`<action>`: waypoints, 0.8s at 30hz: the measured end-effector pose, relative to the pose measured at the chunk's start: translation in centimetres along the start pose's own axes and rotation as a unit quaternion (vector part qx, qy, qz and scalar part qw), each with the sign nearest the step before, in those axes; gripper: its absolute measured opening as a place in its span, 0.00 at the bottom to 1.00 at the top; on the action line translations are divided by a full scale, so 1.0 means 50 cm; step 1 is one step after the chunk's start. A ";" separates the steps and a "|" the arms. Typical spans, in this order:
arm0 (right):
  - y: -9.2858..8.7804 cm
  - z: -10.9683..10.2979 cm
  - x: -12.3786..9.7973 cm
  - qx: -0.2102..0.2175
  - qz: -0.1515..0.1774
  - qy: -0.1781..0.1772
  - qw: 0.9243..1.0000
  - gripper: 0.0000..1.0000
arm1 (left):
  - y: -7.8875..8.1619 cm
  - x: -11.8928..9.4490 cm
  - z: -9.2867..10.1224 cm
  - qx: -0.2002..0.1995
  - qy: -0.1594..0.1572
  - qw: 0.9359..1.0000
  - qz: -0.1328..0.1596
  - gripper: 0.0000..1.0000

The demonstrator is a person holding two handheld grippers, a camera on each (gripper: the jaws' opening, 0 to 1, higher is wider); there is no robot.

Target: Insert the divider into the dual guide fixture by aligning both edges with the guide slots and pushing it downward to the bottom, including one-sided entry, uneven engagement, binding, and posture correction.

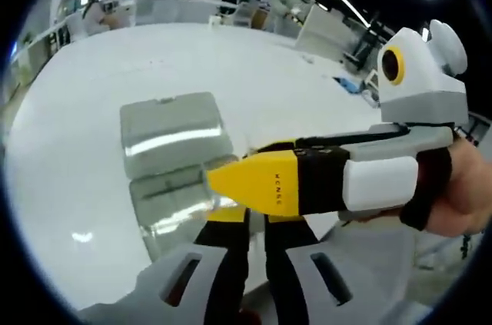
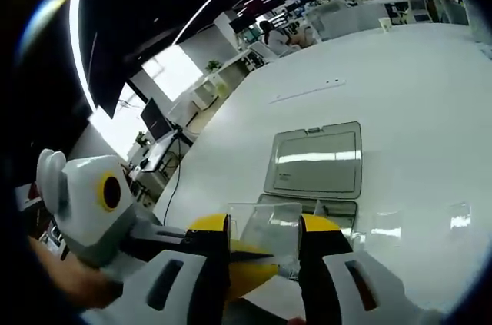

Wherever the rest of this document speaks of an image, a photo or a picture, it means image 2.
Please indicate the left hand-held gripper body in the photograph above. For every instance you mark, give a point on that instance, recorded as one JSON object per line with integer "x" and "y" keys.
{"x": 82, "y": 209}

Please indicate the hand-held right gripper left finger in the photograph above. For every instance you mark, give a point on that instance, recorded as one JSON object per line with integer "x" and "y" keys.
{"x": 215, "y": 263}

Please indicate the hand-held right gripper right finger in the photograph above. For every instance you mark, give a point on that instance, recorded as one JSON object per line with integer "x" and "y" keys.
{"x": 315, "y": 259}

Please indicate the grey transparent guide fixture box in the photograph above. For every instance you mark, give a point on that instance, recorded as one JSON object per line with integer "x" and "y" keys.
{"x": 315, "y": 163}

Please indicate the person's right hand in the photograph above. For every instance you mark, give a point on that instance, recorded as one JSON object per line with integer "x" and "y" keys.
{"x": 298, "y": 321}

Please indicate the white side desk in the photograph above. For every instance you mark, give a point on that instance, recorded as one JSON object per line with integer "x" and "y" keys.
{"x": 161, "y": 156}

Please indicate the black monitor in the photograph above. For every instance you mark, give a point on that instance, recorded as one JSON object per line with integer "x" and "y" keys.
{"x": 153, "y": 119}

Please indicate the white low cabinet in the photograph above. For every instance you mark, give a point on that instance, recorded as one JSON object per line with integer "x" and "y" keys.
{"x": 217, "y": 85}

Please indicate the ceiling light strip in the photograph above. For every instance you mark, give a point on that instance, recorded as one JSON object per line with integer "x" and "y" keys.
{"x": 73, "y": 33}

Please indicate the white paper cup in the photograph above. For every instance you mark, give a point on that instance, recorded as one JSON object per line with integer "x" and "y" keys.
{"x": 385, "y": 24}

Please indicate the hanging display screen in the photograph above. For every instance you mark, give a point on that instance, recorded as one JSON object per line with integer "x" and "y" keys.
{"x": 265, "y": 0}

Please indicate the dark wall display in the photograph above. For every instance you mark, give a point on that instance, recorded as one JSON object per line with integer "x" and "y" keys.
{"x": 109, "y": 79}

